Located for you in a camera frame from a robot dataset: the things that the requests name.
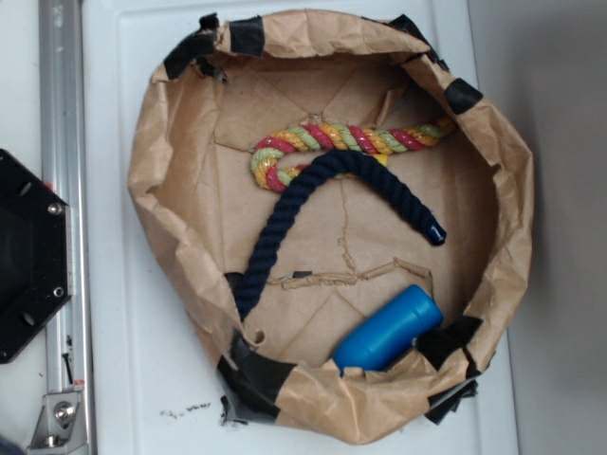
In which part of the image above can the blue plastic bottle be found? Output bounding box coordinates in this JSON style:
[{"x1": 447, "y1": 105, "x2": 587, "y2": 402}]
[{"x1": 332, "y1": 284, "x2": 443, "y2": 372}]

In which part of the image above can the brown paper bag bin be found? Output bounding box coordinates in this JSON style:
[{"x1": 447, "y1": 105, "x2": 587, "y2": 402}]
[{"x1": 128, "y1": 9, "x2": 534, "y2": 445}]

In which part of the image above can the white tray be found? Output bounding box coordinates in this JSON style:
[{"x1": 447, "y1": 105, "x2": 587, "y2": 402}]
[{"x1": 82, "y1": 1, "x2": 518, "y2": 454}]

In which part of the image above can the dark navy rope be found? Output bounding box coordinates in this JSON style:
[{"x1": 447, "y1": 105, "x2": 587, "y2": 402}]
[{"x1": 235, "y1": 150, "x2": 449, "y2": 323}]

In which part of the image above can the multicolour twisted rope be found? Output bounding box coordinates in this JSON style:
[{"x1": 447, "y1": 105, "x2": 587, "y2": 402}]
[{"x1": 249, "y1": 116, "x2": 457, "y2": 192}]

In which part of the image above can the aluminium extrusion rail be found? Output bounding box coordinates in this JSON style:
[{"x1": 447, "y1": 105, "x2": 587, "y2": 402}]
[{"x1": 39, "y1": 1, "x2": 98, "y2": 454}]

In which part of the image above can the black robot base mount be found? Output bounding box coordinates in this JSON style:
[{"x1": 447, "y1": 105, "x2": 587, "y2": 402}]
[{"x1": 1, "y1": 150, "x2": 71, "y2": 365}]

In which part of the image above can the metal corner bracket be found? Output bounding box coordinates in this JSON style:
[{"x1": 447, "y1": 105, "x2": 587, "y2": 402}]
[{"x1": 27, "y1": 391, "x2": 88, "y2": 454}]

